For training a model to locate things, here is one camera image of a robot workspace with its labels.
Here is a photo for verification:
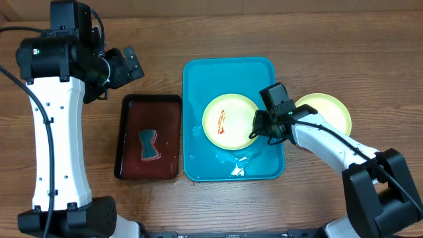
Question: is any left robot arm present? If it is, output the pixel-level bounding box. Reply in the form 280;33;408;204
17;29;145;237

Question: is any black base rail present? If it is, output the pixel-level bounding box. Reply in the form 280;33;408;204
140;228;328;238

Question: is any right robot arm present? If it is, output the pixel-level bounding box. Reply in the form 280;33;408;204
250;104;422;237

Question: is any yellow plate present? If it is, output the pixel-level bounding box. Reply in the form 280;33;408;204
295;93;352;136
202;94;258;151

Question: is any teal plastic tray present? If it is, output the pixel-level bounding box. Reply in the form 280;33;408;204
182;57;285;182

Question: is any green and red sponge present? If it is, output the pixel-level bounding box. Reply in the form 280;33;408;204
138;129;161;162

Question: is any black tray with red water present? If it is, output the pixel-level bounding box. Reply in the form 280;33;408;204
114;94;182;180

